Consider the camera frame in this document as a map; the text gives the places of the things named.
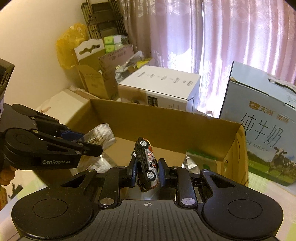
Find white toy race car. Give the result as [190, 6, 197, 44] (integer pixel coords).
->
[134, 137, 159, 192]

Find cotton swab bag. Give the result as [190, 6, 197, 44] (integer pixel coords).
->
[70, 123, 116, 175]

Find silver green foil packet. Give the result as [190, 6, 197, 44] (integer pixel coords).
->
[181, 150, 217, 173]

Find brown cardboard box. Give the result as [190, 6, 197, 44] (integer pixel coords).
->
[39, 99, 248, 185]

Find yellow plastic bag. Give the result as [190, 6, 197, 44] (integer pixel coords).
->
[56, 23, 89, 69]

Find white cardboard box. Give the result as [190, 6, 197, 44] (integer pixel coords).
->
[118, 65, 200, 113]

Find bin with crumpled papers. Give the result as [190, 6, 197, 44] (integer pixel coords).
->
[115, 51, 156, 83]

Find green tissue packs in carton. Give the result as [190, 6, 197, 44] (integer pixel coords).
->
[103, 35, 128, 54]

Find light blue milk carton box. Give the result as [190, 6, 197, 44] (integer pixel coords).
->
[219, 61, 295, 186]

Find black folding rack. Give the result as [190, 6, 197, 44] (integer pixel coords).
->
[81, 1, 128, 39]

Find pink curtain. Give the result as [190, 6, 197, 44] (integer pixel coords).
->
[118, 1, 295, 117]

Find open brown carton with handle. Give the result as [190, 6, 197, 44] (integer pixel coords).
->
[74, 39, 111, 99]

